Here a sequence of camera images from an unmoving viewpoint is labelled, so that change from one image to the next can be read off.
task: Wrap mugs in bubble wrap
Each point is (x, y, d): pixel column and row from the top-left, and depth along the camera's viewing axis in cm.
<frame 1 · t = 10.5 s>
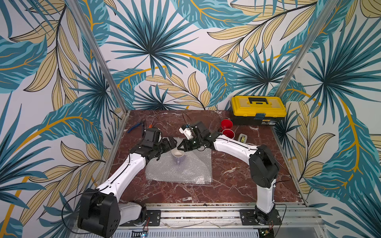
left hand: (171, 146, 83), fingers open
right hand: (177, 147, 84), fingers closed
yellow black plastic toolbox: (262, 110, 102), point 16 cm above the table
red mug black handle: (225, 124, 106), point 7 cm above the table
clear bubble wrap sheet: (195, 167, 90), point 3 cm above the table
blue handled pliers: (133, 127, 110), on the table

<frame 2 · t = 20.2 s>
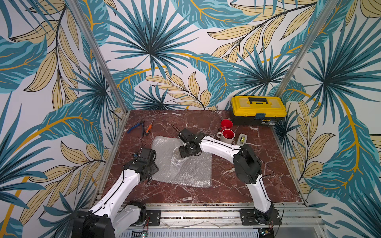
left hand: (150, 173, 82), fingers open
right hand: (184, 152, 92), fingers open
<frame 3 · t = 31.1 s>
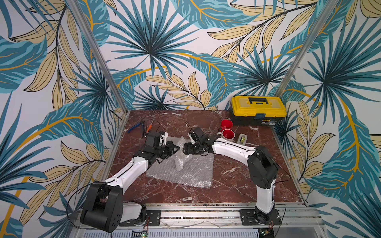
left hand: (180, 149, 83), fingers closed
right hand: (187, 150, 90), fingers open
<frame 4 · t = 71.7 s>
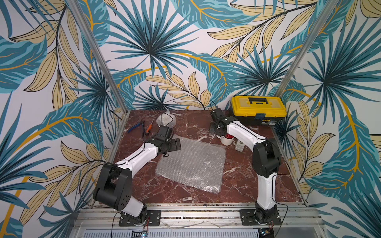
left hand: (173, 147, 89), fingers open
right hand: (214, 129, 97), fingers open
clear bubble wrap sheet 2: (199, 164, 92), point 2 cm above the table
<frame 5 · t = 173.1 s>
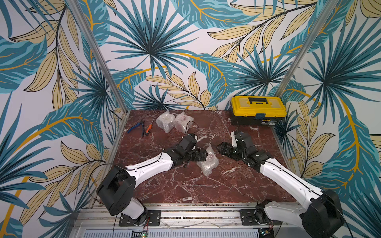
left hand: (201, 156, 83), fingers open
right hand: (220, 148, 82), fingers open
clear bubble wrap sheet 2: (181, 121, 103), point 10 cm above the table
clear bubble wrap sheet 3: (211, 162, 86), point 9 cm above the table
